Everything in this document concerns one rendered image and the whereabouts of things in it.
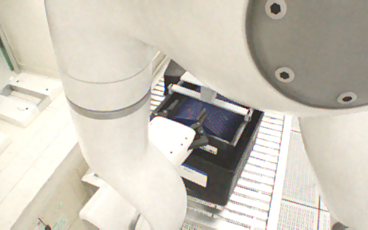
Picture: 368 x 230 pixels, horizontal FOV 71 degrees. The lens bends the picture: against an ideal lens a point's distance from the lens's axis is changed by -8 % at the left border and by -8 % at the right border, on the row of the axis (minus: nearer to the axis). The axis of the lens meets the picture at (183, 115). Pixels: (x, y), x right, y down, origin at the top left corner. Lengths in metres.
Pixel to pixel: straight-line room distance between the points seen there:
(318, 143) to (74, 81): 0.20
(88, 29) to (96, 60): 0.03
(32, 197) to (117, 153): 0.52
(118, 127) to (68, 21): 0.12
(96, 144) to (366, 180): 0.25
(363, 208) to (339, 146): 0.06
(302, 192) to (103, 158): 1.63
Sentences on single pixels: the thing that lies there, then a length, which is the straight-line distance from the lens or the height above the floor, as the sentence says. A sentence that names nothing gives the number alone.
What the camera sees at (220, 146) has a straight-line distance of 0.69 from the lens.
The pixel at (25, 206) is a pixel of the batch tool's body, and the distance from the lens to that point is 0.80.
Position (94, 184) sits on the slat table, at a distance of 0.90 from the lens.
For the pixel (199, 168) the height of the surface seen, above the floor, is 0.89.
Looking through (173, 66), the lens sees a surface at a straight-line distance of 1.12.
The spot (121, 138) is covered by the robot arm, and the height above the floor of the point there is 1.28.
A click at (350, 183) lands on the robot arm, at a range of 0.23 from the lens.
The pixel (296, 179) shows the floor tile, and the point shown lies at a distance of 1.90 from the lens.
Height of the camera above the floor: 1.49
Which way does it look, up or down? 44 degrees down
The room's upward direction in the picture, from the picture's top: straight up
